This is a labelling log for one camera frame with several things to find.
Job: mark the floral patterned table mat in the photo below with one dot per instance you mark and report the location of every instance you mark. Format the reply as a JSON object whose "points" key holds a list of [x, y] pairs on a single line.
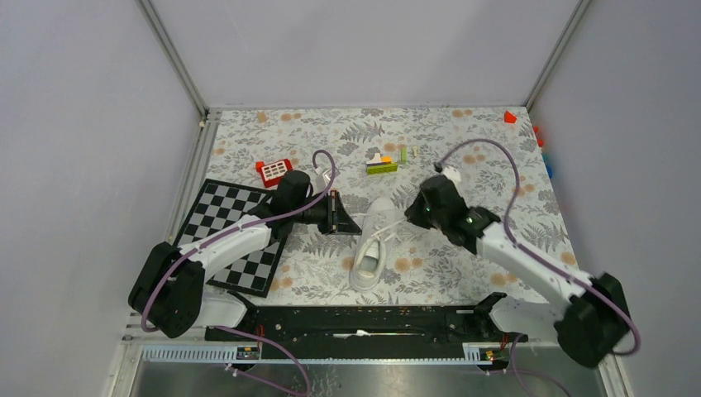
{"points": [[500, 166]]}

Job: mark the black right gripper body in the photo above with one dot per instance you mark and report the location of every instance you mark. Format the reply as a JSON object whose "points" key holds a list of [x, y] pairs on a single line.
{"points": [[422, 216]]}

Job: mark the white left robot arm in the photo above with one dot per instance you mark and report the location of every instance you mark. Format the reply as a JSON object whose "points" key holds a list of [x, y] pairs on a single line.
{"points": [[169, 292]]}

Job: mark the black white chessboard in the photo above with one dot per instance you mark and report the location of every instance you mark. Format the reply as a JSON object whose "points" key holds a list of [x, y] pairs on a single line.
{"points": [[236, 261]]}

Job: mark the white sneaker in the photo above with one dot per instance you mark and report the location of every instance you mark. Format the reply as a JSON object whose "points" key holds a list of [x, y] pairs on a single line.
{"points": [[379, 231]]}

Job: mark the green toy brick stack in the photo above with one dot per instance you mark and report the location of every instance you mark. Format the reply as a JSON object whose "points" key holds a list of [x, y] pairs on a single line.
{"points": [[381, 164]]}

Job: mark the red white grid toy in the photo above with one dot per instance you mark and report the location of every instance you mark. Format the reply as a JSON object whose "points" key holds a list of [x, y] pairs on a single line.
{"points": [[272, 173]]}

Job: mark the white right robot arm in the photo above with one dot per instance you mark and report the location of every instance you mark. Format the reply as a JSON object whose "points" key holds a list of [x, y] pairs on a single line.
{"points": [[590, 314]]}

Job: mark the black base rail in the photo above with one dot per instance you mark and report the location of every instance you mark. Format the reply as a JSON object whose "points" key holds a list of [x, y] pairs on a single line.
{"points": [[288, 325]]}

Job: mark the blue toy piece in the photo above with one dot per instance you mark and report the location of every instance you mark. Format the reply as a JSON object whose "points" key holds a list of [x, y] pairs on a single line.
{"points": [[548, 165]]}

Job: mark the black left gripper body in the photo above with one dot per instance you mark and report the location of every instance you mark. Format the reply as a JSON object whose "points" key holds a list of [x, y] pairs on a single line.
{"points": [[318, 212]]}

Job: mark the grey slotted cable duct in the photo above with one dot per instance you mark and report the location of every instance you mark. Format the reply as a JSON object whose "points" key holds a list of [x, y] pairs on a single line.
{"points": [[346, 352]]}

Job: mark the red triangular block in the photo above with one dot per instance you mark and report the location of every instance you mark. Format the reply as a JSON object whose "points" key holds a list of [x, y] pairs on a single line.
{"points": [[509, 118]]}

